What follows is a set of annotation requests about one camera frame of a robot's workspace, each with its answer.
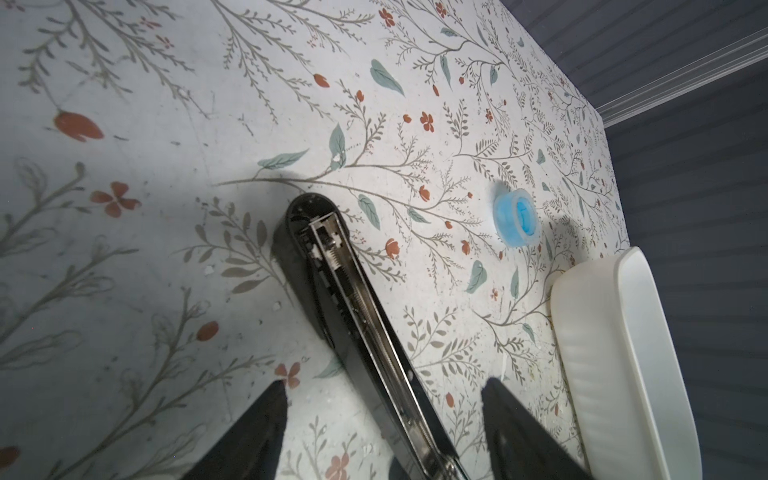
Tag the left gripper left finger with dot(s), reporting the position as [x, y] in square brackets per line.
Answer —
[251, 448]

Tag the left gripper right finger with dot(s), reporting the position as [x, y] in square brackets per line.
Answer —
[518, 445]

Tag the black stapler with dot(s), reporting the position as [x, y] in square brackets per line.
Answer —
[315, 251]

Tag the white plastic tray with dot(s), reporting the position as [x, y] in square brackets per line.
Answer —
[622, 370]

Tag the blue tape roll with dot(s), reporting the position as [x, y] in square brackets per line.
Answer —
[516, 219]

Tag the floral table mat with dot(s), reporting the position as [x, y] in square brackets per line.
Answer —
[149, 152]

